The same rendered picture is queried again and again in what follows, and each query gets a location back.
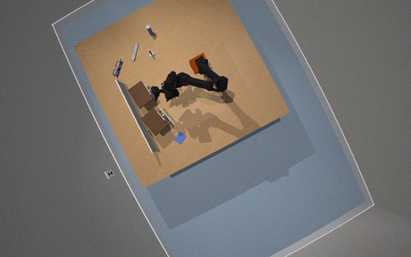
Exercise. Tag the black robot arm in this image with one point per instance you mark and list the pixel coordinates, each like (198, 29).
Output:
(174, 81)

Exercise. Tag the dark grey cylinder with light top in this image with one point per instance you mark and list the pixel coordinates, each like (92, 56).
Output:
(149, 30)

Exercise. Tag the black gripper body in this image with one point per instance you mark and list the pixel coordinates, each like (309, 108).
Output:
(156, 91)

